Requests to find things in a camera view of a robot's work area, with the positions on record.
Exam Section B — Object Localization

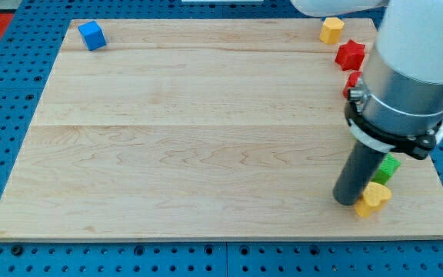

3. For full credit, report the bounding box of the light wooden board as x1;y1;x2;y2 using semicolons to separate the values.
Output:
0;18;443;242

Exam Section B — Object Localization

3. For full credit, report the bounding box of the yellow heart block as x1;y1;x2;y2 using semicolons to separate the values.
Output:
354;182;392;218

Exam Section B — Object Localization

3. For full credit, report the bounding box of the blue perforated table plate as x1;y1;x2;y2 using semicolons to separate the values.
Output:
0;0;443;276

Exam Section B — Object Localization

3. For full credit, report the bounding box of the yellow hexagon block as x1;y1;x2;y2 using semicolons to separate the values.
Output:
319;17;345;45

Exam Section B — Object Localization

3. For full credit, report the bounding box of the red block behind arm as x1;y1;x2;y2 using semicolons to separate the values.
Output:
342;71;362;98

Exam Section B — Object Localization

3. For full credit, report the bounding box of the green block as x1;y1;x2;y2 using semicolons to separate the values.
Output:
371;153;401;185

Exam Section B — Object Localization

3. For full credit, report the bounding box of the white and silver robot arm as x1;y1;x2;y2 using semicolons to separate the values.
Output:
292;0;443;159

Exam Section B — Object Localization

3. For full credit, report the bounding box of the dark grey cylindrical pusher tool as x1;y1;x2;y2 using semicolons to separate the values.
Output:
332;141;386;205

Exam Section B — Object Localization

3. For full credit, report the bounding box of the blue cube block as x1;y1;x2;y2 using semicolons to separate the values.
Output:
78;21;106;51

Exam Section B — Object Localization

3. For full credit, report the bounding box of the red star block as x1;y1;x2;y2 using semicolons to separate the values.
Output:
335;40;365;71

